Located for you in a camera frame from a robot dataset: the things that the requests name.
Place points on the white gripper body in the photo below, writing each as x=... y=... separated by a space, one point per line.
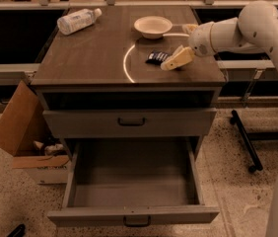
x=200 y=39

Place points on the dark blueberry rxbar wrapper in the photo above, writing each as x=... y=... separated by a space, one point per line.
x=157 y=57

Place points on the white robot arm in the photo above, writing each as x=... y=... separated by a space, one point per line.
x=254 y=30

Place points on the closed grey upper drawer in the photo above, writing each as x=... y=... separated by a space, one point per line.
x=100 y=124

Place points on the grey drawer cabinet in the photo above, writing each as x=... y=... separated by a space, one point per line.
x=104 y=67

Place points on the open grey middle drawer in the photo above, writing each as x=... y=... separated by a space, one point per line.
x=113 y=178

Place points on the white paper bowl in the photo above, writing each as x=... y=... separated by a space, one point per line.
x=153 y=27

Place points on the black wheeled base leg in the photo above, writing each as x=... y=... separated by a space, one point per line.
x=256 y=164

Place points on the clear plastic water bottle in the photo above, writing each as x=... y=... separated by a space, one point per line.
x=78 y=20

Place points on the open cardboard box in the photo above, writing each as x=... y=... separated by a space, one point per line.
x=24 y=135

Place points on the black object on floor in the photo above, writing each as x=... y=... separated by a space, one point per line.
x=19 y=231

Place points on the black upper drawer handle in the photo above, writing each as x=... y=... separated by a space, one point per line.
x=131 y=122

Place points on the black drawer handle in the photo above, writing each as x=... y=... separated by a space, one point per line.
x=131 y=122
x=137 y=221

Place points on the black middle drawer handle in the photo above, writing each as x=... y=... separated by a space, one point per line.
x=137 y=221

